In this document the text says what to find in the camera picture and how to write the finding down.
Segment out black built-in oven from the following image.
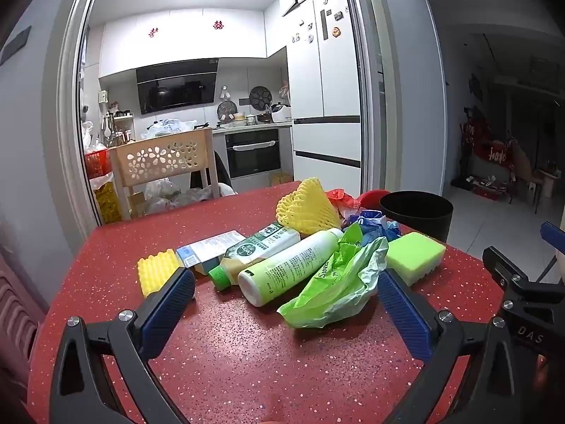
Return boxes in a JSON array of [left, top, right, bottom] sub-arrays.
[[225, 129, 282, 180]]

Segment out red festive decorations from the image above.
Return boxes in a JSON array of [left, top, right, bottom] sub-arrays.
[[459, 106, 517, 199]]

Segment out yellow ridged sponge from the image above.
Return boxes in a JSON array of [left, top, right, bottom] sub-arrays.
[[137, 251, 184, 299]]

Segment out plastic bags on counter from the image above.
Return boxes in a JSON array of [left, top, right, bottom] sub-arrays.
[[141, 118, 198, 140]]

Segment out black trash bin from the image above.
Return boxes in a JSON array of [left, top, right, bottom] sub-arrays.
[[379, 190, 454, 245]]

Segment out green sponge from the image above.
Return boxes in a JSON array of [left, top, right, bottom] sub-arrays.
[[385, 232, 447, 287]]

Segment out red plastic stool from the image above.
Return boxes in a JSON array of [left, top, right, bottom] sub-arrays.
[[355, 189, 391, 210]]

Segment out round steamer rack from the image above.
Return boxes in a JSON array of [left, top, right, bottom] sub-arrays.
[[216, 100, 239, 121], [248, 86, 272, 110]]

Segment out black garbage bag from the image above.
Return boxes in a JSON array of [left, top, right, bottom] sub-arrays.
[[190, 151, 237, 197]]

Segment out white plastic bags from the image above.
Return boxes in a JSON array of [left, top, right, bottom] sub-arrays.
[[143, 177, 217, 215]]

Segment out green plastic bag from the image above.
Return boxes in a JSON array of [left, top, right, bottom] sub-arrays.
[[277, 223, 390, 330]]

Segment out white refrigerator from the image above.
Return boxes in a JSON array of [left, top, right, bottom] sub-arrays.
[[282, 0, 363, 182]]

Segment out yellow patterned bag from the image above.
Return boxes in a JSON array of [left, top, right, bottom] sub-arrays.
[[91, 177, 122, 225]]

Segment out red plastic bag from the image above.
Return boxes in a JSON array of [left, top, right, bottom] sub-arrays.
[[326, 188, 365, 219]]

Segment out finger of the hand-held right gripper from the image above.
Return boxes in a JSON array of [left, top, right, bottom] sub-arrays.
[[539, 221, 565, 252], [482, 246, 565, 294]]

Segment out white green drink bottle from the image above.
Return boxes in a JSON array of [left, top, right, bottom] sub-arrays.
[[237, 228, 345, 306]]

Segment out green cap detergent bottle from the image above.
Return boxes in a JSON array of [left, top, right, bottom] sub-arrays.
[[207, 222, 302, 291]]

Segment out wooden flower cutout chair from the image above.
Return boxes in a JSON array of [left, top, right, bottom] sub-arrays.
[[108, 127, 221, 219]]

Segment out yellow foam fruit net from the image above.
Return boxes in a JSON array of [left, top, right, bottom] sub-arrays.
[[276, 177, 343, 235]]

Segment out wooden kitchen rack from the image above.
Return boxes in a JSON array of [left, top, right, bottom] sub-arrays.
[[103, 110, 135, 147]]

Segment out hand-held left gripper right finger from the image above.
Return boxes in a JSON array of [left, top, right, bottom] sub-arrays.
[[377, 269, 543, 424]]

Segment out red plastic basket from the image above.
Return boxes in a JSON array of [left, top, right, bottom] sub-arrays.
[[84, 149, 111, 179]]

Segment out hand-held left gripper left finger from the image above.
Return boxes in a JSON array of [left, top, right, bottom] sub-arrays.
[[49, 266, 197, 424]]

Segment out black range hood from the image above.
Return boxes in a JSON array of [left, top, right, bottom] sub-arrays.
[[136, 58, 220, 116]]

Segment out blue plastic bag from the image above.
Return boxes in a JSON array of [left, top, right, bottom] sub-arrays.
[[346, 210, 403, 243]]

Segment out white blue carton box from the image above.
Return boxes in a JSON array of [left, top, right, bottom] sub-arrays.
[[176, 230, 245, 277]]

